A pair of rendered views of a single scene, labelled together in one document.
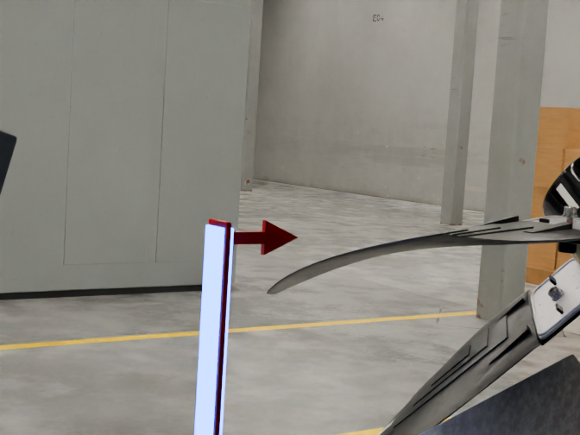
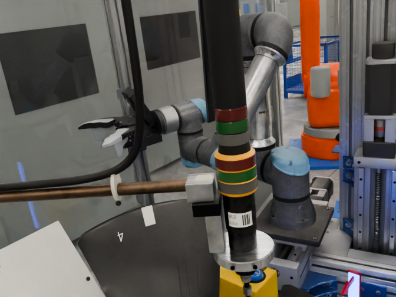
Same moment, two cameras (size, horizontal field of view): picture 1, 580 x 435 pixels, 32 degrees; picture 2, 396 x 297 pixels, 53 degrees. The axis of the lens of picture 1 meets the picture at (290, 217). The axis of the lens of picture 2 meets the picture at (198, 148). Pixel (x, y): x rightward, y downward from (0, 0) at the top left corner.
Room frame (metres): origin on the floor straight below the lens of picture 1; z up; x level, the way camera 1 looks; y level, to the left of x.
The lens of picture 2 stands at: (1.23, -0.36, 1.71)
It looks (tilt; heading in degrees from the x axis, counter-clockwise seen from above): 19 degrees down; 168
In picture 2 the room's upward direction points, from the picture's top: 7 degrees counter-clockwise
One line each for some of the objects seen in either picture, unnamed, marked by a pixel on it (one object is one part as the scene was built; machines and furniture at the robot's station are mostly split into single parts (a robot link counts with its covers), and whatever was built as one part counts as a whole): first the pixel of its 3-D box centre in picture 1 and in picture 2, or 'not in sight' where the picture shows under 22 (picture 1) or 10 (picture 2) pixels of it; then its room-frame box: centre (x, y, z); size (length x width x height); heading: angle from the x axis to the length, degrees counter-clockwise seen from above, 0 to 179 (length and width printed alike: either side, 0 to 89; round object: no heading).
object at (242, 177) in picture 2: not in sight; (236, 170); (0.86, -0.24, 1.54); 0.04 x 0.04 x 0.01
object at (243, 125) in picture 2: not in sight; (231, 123); (0.86, -0.24, 1.60); 0.03 x 0.03 x 0.01
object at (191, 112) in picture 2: not in sight; (188, 115); (0.15, -0.14, 1.43); 0.11 x 0.08 x 0.09; 111
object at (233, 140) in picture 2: not in sight; (233, 135); (0.86, -0.24, 1.58); 0.03 x 0.03 x 0.01
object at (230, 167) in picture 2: not in sight; (235, 158); (0.86, -0.24, 1.56); 0.04 x 0.04 x 0.01
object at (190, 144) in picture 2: not in sight; (195, 148); (0.17, -0.13, 1.34); 0.11 x 0.08 x 0.11; 21
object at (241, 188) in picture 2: not in sight; (237, 181); (0.86, -0.24, 1.53); 0.04 x 0.04 x 0.01
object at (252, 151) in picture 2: not in sight; (236, 170); (0.86, -0.24, 1.54); 0.04 x 0.04 x 0.05
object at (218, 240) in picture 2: not in sight; (231, 216); (0.86, -0.25, 1.49); 0.09 x 0.07 x 0.10; 69
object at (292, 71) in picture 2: not in sight; (319, 65); (-5.44, 3.61, 0.49); 1.27 x 0.88 x 0.98; 124
